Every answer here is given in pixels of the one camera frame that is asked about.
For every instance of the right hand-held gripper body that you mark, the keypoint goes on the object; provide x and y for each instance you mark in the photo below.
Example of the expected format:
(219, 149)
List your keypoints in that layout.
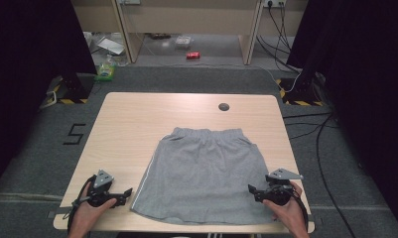
(277, 193)

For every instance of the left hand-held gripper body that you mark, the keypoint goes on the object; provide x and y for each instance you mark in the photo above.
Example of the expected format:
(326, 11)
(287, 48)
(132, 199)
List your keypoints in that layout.
(100, 191)

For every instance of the grey shorts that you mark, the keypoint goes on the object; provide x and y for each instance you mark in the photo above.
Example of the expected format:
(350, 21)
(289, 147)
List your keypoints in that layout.
(203, 178)

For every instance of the person's right hand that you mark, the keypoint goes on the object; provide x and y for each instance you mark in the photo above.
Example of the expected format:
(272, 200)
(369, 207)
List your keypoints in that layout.
(287, 213)

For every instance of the person's left hand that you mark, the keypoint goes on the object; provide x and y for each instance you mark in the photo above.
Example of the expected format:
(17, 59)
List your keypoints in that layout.
(87, 214)

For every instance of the grey tape strip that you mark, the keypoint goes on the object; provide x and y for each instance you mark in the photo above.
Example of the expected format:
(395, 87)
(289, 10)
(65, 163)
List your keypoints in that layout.
(59, 211)

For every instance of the dark round table grommet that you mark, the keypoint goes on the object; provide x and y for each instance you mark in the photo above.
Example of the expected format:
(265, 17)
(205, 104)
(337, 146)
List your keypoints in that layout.
(223, 106)

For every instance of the black stand base hazard tape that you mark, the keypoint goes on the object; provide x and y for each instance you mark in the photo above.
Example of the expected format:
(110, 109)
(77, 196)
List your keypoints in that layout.
(300, 92)
(74, 89)

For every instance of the green packet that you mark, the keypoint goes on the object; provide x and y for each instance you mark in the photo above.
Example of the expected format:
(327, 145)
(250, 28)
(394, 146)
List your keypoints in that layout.
(105, 70)

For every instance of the black curtain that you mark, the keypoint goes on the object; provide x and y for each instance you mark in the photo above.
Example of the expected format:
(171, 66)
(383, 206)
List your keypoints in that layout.
(27, 72)
(365, 82)

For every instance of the red drink can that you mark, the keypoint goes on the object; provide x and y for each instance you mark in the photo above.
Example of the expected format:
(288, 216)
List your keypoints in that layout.
(193, 55)

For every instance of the white paper sheet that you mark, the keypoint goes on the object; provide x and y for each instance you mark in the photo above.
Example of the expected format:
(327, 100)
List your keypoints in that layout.
(111, 45)

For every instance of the dark object under desk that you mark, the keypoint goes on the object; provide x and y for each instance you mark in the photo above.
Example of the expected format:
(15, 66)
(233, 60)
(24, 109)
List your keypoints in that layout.
(160, 36)

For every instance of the clear plastic container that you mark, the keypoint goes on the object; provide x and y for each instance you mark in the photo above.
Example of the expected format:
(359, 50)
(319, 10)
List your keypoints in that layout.
(183, 42)

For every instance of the white wall power socket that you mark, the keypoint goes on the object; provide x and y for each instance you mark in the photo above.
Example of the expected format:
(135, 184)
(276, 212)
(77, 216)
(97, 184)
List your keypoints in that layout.
(274, 3)

